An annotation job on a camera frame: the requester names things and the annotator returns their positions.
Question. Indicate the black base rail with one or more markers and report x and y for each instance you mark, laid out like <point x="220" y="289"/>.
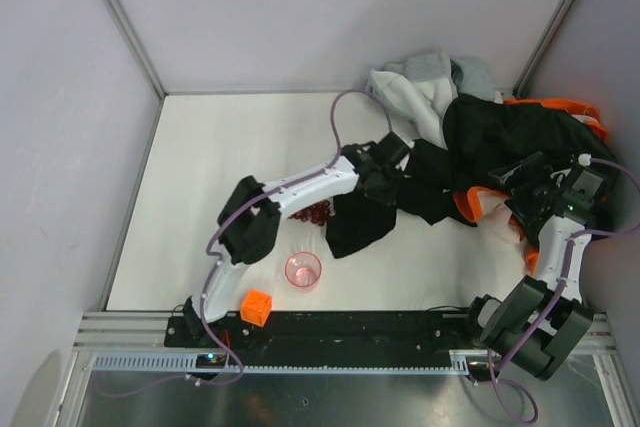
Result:
<point x="348" y="335"/>

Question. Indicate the orange cloth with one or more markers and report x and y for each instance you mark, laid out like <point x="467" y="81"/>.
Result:
<point x="482" y="135"/>

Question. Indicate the slotted cable duct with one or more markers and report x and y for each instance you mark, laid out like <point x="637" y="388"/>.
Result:
<point x="451" y="362"/>

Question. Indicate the right aluminium frame post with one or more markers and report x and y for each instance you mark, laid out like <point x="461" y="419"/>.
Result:
<point x="552" y="29"/>

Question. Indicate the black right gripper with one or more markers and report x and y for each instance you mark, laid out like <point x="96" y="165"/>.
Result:
<point x="516" y="177"/>

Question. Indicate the left aluminium frame post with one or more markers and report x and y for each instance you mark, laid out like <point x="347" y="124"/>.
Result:
<point x="133" y="42"/>

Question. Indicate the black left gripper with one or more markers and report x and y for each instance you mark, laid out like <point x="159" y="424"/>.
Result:
<point x="379" y="187"/>

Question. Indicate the aluminium frame post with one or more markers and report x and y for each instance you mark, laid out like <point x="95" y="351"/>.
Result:
<point x="552" y="29"/>
<point x="133" y="42"/>

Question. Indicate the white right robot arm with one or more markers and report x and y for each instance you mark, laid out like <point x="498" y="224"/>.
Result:
<point x="543" y="318"/>

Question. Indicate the pink clear plastic cup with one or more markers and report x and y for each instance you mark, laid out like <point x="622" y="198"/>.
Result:
<point x="303" y="270"/>

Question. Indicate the orange fabric cube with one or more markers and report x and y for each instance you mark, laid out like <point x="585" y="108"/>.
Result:
<point x="256" y="308"/>

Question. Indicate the black cloth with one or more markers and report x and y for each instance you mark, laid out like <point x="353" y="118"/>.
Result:
<point x="424" y="191"/>

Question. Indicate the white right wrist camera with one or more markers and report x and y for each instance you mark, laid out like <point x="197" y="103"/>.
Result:
<point x="584" y="159"/>

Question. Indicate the red grape bunch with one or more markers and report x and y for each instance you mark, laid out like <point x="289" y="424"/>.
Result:
<point x="317" y="214"/>

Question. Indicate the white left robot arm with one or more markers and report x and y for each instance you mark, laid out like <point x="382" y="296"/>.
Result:
<point x="249" y="221"/>

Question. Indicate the grey white cloth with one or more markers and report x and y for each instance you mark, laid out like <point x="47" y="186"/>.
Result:
<point x="421" y="88"/>

